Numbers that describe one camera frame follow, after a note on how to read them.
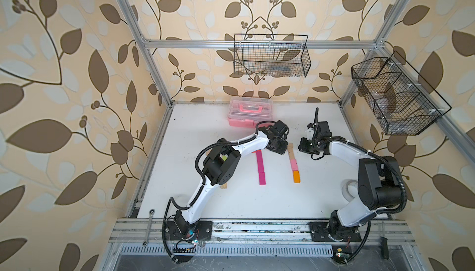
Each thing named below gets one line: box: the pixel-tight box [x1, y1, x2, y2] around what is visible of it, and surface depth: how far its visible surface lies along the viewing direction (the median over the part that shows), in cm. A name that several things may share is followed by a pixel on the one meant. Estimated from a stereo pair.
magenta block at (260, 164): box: [256, 157, 265, 173], surface depth 96 cm
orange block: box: [293, 170, 301, 184], surface depth 91 cm
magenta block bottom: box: [258, 172, 267, 186], surface depth 90 cm
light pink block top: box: [290, 158, 299, 171], surface depth 96 cm
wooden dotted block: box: [287, 142, 296, 161], surface depth 98 cm
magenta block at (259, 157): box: [251, 149, 265, 167], surface depth 97 cm
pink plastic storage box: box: [227, 96, 274, 129], surface depth 109 cm
